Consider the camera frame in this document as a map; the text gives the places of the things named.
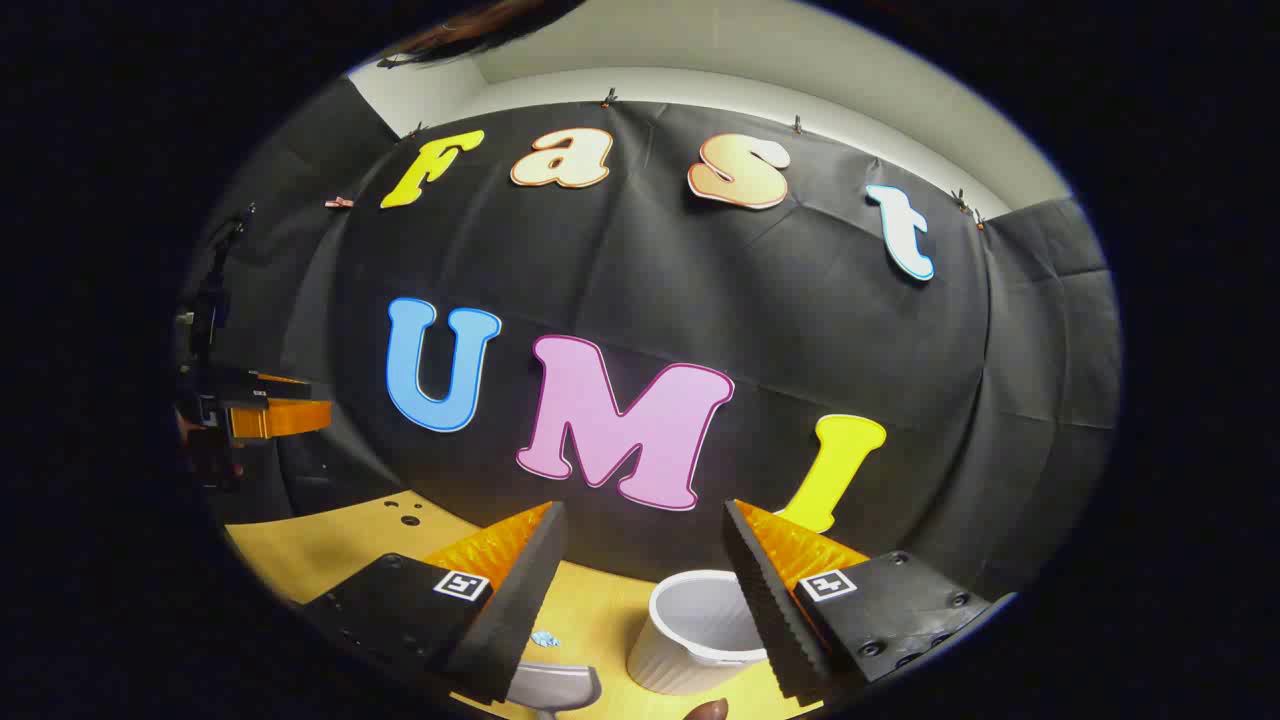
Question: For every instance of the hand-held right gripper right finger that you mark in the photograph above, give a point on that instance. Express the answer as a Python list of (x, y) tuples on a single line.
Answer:
[(775, 610)]

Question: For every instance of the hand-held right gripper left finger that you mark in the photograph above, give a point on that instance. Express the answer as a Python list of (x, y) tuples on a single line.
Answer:
[(515, 610)]

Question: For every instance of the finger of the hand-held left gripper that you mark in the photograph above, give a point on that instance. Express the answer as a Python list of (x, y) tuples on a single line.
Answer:
[(250, 383), (285, 418)]

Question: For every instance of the blue paper trash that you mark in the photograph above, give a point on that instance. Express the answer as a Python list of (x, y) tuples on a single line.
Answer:
[(545, 638)]

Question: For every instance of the grey plastic dustpan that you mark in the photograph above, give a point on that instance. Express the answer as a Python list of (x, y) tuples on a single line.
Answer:
[(550, 685)]

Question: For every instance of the white ribbed garbage bin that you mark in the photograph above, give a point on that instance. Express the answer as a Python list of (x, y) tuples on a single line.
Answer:
[(690, 630)]

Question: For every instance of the wooden desktop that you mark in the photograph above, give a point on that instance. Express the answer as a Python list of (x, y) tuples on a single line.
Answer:
[(320, 545)]

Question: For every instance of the black backdrop cloth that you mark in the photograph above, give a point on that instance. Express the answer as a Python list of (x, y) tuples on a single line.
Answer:
[(800, 330)]

